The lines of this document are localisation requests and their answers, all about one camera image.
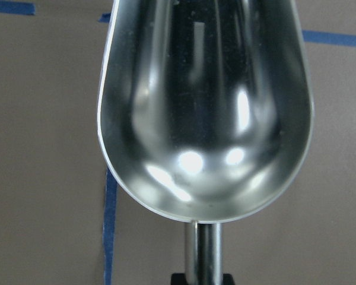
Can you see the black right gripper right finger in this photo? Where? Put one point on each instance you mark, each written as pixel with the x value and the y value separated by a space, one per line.
pixel 227 279

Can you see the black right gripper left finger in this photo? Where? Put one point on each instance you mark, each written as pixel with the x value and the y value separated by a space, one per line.
pixel 178 279

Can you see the metal ice scoop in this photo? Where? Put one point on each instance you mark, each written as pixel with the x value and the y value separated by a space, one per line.
pixel 205 113

